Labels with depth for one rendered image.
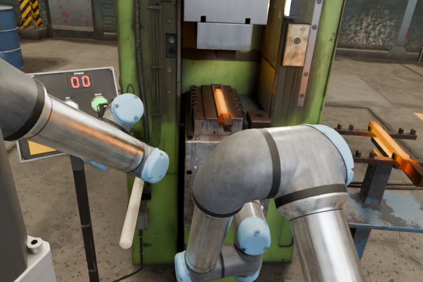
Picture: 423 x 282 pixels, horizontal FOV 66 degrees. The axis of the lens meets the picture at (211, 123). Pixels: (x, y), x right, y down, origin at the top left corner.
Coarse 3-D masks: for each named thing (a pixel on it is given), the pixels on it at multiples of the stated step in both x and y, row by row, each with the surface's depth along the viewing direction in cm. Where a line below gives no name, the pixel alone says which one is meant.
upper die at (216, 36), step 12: (204, 24) 116; (216, 24) 116; (228, 24) 116; (240, 24) 117; (204, 36) 118; (216, 36) 118; (228, 36) 118; (240, 36) 118; (204, 48) 120; (216, 48) 120; (228, 48) 120; (240, 48) 120
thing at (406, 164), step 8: (376, 128) 125; (376, 136) 124; (384, 136) 119; (384, 144) 117; (392, 144) 114; (392, 152) 111; (400, 152) 108; (400, 160) 106; (408, 160) 102; (400, 168) 104; (408, 168) 103; (416, 168) 98; (408, 176) 101; (416, 176) 98; (416, 184) 97
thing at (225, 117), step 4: (216, 92) 155; (220, 92) 156; (220, 96) 150; (220, 100) 146; (220, 104) 141; (224, 104) 141; (220, 108) 137; (224, 108) 137; (220, 112) 136; (224, 112) 134; (220, 116) 130; (224, 116) 129; (228, 116) 129; (220, 120) 131; (224, 120) 125; (228, 120) 126; (224, 124) 123; (228, 124) 123; (224, 128) 124; (228, 128) 123
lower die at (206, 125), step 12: (216, 84) 168; (192, 96) 169; (204, 96) 154; (228, 96) 155; (204, 108) 141; (216, 108) 141; (228, 108) 140; (204, 120) 132; (216, 120) 132; (240, 120) 133; (204, 132) 134; (216, 132) 135; (228, 132) 135
